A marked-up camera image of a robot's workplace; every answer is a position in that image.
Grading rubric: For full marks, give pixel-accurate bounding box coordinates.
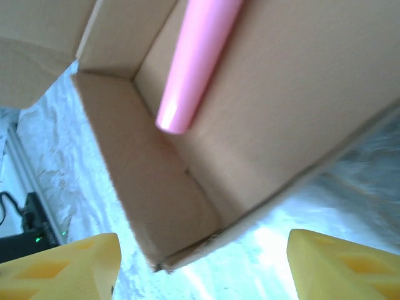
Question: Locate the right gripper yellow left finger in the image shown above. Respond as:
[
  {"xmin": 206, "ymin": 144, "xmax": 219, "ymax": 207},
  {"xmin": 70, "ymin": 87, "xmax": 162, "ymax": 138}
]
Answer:
[{"xmin": 0, "ymin": 232, "xmax": 122, "ymax": 300}]

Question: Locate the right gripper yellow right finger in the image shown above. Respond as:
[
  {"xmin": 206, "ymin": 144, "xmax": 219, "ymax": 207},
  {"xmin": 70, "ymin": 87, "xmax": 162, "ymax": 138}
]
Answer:
[{"xmin": 287, "ymin": 229, "xmax": 400, "ymax": 300}]

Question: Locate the brown cardboard box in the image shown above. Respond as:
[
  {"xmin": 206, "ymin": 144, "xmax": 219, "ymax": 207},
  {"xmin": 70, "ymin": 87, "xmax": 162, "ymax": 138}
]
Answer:
[{"xmin": 0, "ymin": 0, "xmax": 400, "ymax": 274}]

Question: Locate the pink tube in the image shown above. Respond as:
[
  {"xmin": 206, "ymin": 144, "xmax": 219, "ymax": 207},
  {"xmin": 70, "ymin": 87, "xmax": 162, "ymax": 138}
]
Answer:
[{"xmin": 155, "ymin": 0, "xmax": 245, "ymax": 136}]

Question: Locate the thin black cable loop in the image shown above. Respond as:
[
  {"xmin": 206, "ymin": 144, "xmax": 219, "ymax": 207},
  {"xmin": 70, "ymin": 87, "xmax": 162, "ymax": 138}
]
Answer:
[{"xmin": 0, "ymin": 191, "xmax": 24, "ymax": 226}]

